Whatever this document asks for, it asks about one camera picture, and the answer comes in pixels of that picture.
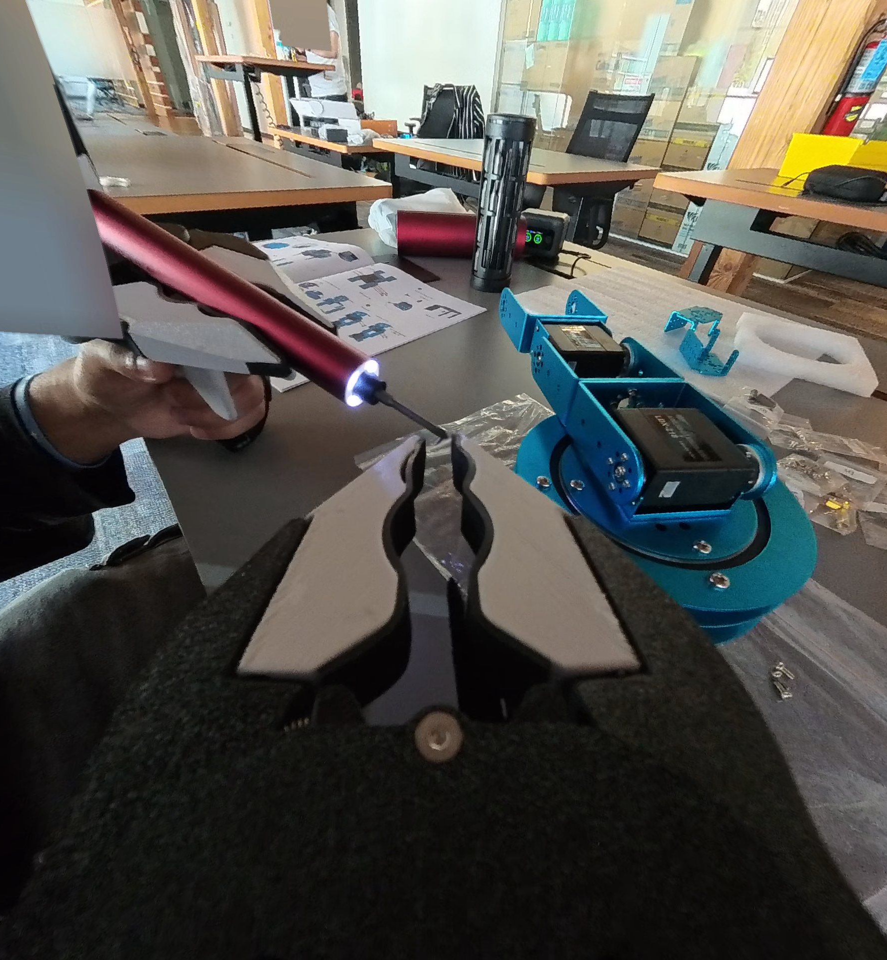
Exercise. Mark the pile of small screw bags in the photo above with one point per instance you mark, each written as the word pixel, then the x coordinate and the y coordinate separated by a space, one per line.
pixel 848 480

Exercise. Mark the red cylinder case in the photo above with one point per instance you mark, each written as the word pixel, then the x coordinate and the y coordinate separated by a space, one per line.
pixel 451 234

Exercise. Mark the black power bank green display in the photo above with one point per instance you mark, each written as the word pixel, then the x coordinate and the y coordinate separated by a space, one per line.
pixel 547 236

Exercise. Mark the person's left hand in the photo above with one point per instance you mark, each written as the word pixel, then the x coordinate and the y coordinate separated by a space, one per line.
pixel 136 405

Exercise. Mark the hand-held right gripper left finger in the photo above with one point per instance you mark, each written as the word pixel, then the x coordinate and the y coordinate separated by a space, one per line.
pixel 338 585

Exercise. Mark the red electric screwdriver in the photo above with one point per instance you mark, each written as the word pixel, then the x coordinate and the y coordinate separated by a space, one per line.
pixel 263 304

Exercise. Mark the wooden standing desk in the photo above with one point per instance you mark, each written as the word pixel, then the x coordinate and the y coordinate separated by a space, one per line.
pixel 263 64

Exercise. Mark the white plastic bag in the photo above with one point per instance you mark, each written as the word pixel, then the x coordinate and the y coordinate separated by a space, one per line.
pixel 413 202

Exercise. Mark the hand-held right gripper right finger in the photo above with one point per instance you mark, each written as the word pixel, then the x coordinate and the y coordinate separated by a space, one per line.
pixel 541 592

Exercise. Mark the black pouch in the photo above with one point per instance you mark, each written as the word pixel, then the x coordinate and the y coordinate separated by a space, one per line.
pixel 848 184

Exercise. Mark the large clear plastic sheet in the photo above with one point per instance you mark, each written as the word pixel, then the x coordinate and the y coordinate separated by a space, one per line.
pixel 848 750

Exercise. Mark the clear plastic bag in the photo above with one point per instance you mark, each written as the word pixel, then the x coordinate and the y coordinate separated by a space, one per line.
pixel 488 427

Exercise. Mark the blue metal bracket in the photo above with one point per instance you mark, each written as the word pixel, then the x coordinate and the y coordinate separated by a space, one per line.
pixel 702 341

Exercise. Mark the blue toy robot arm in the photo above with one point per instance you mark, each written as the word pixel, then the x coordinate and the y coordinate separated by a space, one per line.
pixel 586 390

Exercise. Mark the chair with striped jacket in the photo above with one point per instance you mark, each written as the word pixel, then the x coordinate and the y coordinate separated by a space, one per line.
pixel 451 112

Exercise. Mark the loose silver screws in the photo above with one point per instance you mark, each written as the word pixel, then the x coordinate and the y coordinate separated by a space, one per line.
pixel 782 681

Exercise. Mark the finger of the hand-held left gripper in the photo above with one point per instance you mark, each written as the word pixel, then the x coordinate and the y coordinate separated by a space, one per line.
pixel 278 283
pixel 188 341

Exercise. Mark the person's left forearm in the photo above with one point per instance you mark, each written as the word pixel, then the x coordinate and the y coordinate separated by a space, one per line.
pixel 23 480

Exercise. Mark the black mesh office chair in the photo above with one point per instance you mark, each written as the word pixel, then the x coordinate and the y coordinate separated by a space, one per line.
pixel 608 124

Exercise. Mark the printed instruction manual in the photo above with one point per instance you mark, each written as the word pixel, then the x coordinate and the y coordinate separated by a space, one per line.
pixel 383 300

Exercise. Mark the red fire extinguisher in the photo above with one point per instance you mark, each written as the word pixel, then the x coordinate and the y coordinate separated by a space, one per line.
pixel 860 82

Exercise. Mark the white foam insert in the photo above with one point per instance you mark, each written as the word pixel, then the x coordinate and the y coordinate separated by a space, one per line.
pixel 811 349

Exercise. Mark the black patterned cylinder bottle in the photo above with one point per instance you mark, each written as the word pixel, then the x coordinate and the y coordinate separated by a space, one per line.
pixel 503 202

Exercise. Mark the wooden top office desk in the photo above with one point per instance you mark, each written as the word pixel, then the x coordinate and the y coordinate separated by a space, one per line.
pixel 563 165
pixel 788 202
pixel 211 172

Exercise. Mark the white foam sheet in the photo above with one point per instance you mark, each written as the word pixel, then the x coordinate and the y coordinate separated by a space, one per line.
pixel 623 289

